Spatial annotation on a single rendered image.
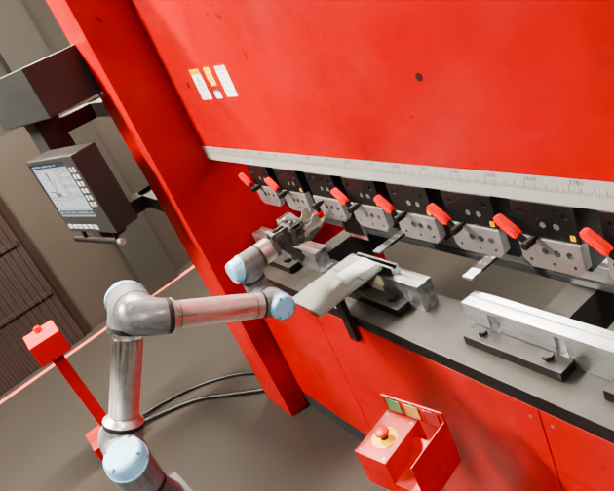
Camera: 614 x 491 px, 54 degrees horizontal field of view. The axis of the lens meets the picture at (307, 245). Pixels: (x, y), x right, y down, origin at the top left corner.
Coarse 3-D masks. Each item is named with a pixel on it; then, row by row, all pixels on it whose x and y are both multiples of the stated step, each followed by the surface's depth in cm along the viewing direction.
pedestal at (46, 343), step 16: (32, 336) 308; (48, 336) 300; (32, 352) 297; (48, 352) 301; (64, 352) 305; (64, 368) 314; (80, 384) 320; (96, 400) 329; (96, 416) 327; (96, 432) 337; (96, 448) 323
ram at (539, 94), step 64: (128, 0) 226; (192, 0) 187; (256, 0) 159; (320, 0) 139; (384, 0) 123; (448, 0) 110; (512, 0) 100; (576, 0) 92; (192, 64) 213; (256, 64) 178; (320, 64) 153; (384, 64) 134; (448, 64) 119; (512, 64) 107; (576, 64) 98; (192, 128) 248; (256, 128) 201; (320, 128) 170; (384, 128) 147; (448, 128) 129; (512, 128) 116; (576, 128) 104; (512, 192) 125
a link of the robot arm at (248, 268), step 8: (248, 248) 182; (256, 248) 181; (240, 256) 180; (248, 256) 179; (256, 256) 180; (264, 256) 181; (232, 264) 178; (240, 264) 178; (248, 264) 179; (256, 264) 180; (264, 264) 182; (232, 272) 178; (240, 272) 178; (248, 272) 179; (256, 272) 181; (232, 280) 182; (240, 280) 178; (248, 280) 180; (256, 280) 181
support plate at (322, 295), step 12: (336, 264) 205; (348, 264) 202; (324, 276) 201; (360, 276) 192; (372, 276) 191; (312, 288) 197; (324, 288) 194; (336, 288) 191; (348, 288) 188; (300, 300) 194; (312, 300) 191; (324, 300) 188; (336, 300) 185; (312, 312) 186; (324, 312) 183
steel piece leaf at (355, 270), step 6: (354, 264) 200; (348, 270) 198; (354, 270) 196; (360, 270) 195; (366, 270) 193; (336, 276) 194; (342, 276) 196; (348, 276) 195; (354, 276) 193; (342, 282) 192; (348, 282) 192
